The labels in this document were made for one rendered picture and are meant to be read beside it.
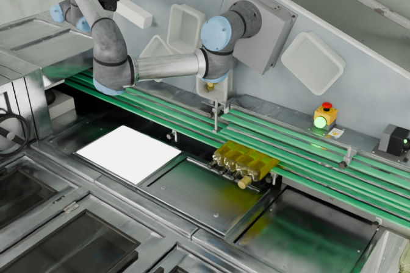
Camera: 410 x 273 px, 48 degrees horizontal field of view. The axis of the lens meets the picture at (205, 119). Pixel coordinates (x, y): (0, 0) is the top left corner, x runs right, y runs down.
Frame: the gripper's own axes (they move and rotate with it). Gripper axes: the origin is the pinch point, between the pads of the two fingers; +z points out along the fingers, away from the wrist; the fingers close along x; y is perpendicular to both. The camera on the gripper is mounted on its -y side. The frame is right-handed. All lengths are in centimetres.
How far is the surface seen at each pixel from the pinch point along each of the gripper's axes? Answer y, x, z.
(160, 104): -36, 46, -7
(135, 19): -1.8, 21.1, 8.3
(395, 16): -101, -8, 76
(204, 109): -56, 38, 1
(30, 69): 17, 37, -43
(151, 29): -7.7, 26.7, 13.5
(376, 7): -91, -7, 76
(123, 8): 7.1, 20.1, 8.3
